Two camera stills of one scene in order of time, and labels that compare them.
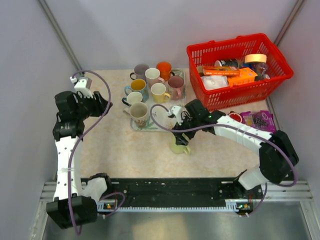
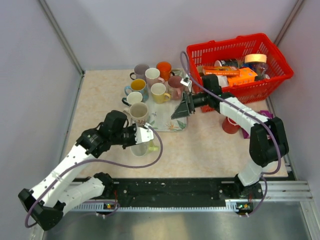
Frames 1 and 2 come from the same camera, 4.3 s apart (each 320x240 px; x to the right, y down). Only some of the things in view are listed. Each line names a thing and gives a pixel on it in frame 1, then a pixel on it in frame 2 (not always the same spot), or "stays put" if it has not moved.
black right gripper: x=180 y=139 -> x=186 y=107
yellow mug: x=159 y=96 stays put
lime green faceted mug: x=176 y=148 -> x=141 y=149
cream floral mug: x=138 y=112 stays put
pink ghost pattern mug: x=176 y=88 stays put
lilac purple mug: x=139 y=71 stays put
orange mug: x=165 y=69 stays put
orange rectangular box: x=221 y=70 stays put
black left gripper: x=100 y=104 -> x=132 y=128
